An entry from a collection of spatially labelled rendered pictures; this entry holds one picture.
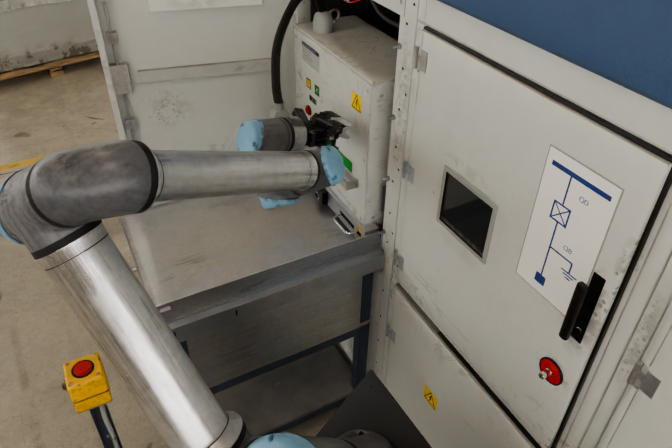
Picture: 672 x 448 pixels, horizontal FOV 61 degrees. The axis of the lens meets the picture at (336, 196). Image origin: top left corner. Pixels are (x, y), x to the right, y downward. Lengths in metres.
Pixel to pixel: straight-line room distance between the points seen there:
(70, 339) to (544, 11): 2.38
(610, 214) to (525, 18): 0.36
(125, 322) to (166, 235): 0.89
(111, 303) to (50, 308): 2.03
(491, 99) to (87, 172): 0.73
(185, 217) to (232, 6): 0.69
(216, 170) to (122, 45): 1.04
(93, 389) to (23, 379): 1.30
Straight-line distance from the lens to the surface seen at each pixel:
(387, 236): 1.70
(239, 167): 1.05
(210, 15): 1.96
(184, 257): 1.78
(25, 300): 3.11
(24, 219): 0.97
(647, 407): 1.14
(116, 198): 0.89
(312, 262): 1.66
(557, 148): 1.05
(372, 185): 1.64
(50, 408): 2.64
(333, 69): 1.66
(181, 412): 1.07
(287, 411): 2.20
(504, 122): 1.13
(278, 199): 1.34
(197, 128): 2.11
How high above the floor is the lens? 2.00
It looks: 36 degrees down
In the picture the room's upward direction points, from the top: 1 degrees clockwise
